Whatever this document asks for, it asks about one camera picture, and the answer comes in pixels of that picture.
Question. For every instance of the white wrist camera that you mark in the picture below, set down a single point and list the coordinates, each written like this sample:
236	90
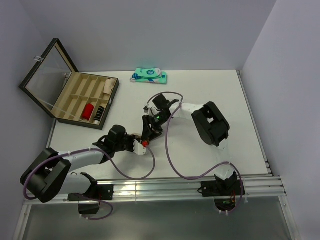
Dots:
148	110
140	148

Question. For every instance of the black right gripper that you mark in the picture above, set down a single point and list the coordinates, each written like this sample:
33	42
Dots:
153	133

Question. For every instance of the aluminium mounting rail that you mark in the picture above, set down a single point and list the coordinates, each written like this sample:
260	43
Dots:
166	209

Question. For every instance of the brown striped sock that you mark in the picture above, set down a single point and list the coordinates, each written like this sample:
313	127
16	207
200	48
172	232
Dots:
137	136

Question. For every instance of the mint green folded socks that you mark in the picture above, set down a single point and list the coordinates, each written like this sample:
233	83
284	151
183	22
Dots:
151	75

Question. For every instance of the beige rolled sock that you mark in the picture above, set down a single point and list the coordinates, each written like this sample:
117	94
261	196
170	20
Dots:
108	87

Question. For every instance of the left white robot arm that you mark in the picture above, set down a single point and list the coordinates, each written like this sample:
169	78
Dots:
51	173

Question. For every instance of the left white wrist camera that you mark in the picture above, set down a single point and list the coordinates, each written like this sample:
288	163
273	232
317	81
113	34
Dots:
140	148

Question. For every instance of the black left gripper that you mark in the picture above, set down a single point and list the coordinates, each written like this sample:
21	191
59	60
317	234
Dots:
131	137

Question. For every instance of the black white striped sock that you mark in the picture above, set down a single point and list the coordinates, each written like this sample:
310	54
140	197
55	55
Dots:
98	115

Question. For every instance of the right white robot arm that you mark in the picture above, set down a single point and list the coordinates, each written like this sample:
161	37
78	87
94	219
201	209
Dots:
213	129

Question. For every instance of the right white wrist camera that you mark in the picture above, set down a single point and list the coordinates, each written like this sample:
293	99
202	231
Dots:
148	110

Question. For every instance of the black compartment box with lid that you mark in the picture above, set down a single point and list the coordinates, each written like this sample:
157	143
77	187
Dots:
55	84

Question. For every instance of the red rolled sock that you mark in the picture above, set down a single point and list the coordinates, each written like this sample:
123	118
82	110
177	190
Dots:
87	111

